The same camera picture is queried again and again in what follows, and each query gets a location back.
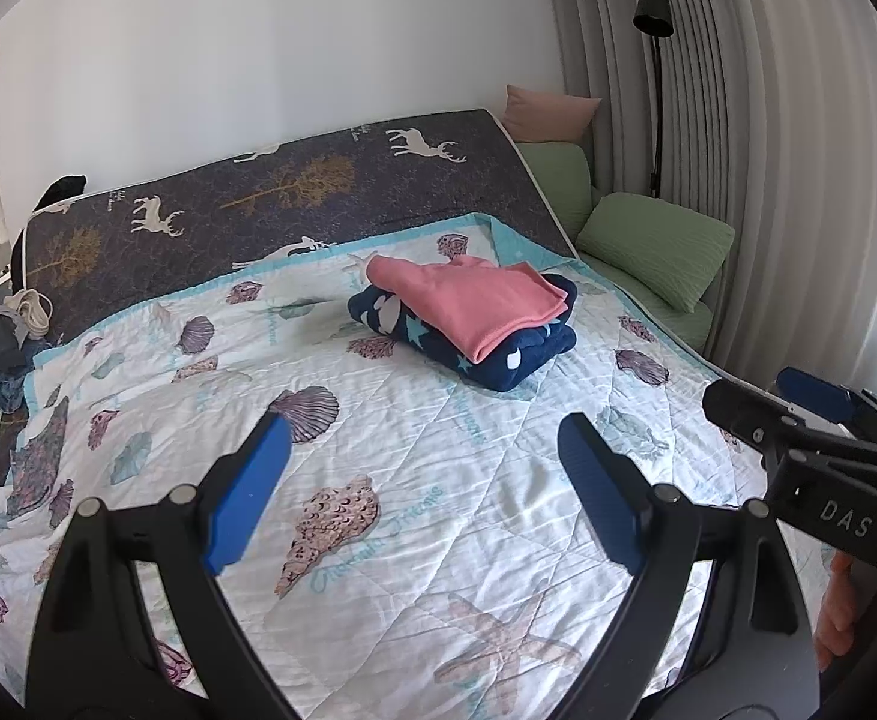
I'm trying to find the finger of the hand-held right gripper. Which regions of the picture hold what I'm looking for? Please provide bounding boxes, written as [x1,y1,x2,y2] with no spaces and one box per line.
[776,367,877,436]
[702,379,792,458]

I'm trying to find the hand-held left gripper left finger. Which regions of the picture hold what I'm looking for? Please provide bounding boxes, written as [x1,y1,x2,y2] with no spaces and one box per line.
[29,411,297,720]

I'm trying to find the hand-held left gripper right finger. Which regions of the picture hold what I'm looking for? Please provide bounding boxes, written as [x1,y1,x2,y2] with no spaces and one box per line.
[558,412,822,720]

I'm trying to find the pink knit sweater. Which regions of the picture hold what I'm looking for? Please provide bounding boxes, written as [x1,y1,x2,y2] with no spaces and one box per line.
[367,255,568,362]

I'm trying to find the person's right hand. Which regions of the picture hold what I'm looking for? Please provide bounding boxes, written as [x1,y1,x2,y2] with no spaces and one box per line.
[813,551,860,672]

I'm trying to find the navy star print blanket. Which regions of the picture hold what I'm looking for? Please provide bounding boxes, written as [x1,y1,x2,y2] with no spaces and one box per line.
[346,274,579,392]

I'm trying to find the seashell print quilt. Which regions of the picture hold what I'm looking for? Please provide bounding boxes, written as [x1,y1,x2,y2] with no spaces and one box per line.
[0,214,773,720]

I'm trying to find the green ribbed pillow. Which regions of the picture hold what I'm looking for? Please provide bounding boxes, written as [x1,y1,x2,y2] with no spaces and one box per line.
[574,191,737,314]

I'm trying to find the grey pleated curtain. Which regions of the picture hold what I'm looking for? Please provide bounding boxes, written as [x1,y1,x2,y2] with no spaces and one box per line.
[539,0,877,406]

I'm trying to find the green back cushion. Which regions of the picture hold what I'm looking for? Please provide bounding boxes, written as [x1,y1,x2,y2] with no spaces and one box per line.
[517,141,595,237]

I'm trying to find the dark deer print mattress cover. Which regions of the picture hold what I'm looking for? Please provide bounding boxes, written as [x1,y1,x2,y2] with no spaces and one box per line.
[22,109,582,346]

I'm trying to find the pink pillow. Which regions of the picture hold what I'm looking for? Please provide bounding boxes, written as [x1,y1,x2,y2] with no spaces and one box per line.
[502,84,603,143]

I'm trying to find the black cloth on headboard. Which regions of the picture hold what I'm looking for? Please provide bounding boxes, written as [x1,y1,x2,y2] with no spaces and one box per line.
[9,175,88,278]

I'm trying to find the black floor lamp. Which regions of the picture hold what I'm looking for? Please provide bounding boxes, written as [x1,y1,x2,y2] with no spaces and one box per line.
[631,0,674,200]

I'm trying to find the white coiled strap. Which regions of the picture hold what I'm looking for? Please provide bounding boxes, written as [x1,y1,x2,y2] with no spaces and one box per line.
[3,289,53,338]

